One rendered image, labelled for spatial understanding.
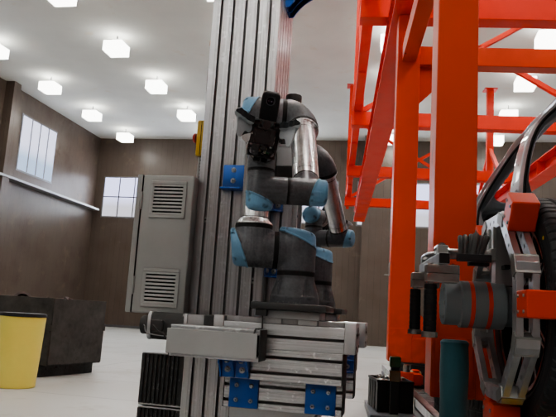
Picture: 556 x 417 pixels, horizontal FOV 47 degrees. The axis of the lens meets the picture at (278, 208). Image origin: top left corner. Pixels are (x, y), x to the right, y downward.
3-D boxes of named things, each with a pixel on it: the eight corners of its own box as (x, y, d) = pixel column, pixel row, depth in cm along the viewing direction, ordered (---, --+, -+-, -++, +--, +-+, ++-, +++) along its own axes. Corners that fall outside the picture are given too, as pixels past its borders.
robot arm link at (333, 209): (336, 136, 252) (358, 238, 276) (309, 138, 257) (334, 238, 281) (327, 150, 243) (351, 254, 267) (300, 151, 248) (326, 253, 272)
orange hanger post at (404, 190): (412, 362, 422) (421, 13, 462) (382, 361, 424) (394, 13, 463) (409, 361, 440) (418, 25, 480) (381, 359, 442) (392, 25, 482)
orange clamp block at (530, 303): (546, 319, 165) (558, 319, 156) (515, 317, 165) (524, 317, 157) (546, 292, 166) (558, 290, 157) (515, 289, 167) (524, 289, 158)
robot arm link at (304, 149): (317, 126, 213) (324, 219, 175) (284, 123, 213) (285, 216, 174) (321, 94, 206) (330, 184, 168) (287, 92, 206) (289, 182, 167)
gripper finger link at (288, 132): (305, 146, 147) (280, 150, 155) (310, 122, 148) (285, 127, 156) (295, 142, 146) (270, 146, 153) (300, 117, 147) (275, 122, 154)
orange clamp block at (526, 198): (535, 232, 177) (541, 203, 173) (506, 231, 178) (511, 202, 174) (529, 221, 183) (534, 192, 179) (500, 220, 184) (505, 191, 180)
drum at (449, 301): (520, 331, 184) (520, 282, 186) (444, 326, 186) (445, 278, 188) (507, 330, 198) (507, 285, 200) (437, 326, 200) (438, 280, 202)
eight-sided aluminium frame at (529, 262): (542, 414, 161) (541, 201, 170) (515, 412, 161) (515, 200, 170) (491, 390, 214) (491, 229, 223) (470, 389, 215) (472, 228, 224)
